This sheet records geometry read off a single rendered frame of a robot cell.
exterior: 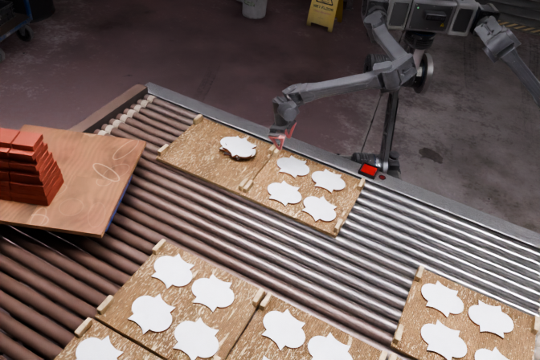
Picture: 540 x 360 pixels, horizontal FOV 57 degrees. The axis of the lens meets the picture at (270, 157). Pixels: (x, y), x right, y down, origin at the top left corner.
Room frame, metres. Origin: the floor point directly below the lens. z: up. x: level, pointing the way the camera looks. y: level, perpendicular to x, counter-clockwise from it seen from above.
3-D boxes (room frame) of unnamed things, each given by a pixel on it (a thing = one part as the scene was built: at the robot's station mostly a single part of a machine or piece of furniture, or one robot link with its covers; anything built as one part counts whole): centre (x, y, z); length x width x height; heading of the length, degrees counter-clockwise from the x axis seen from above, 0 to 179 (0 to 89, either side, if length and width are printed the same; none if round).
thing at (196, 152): (1.64, 0.22, 0.93); 0.41 x 0.35 x 0.02; 68
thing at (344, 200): (1.49, -0.16, 0.93); 0.41 x 0.35 x 0.02; 68
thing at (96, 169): (1.28, 0.76, 1.03); 0.50 x 0.50 x 0.02; 89
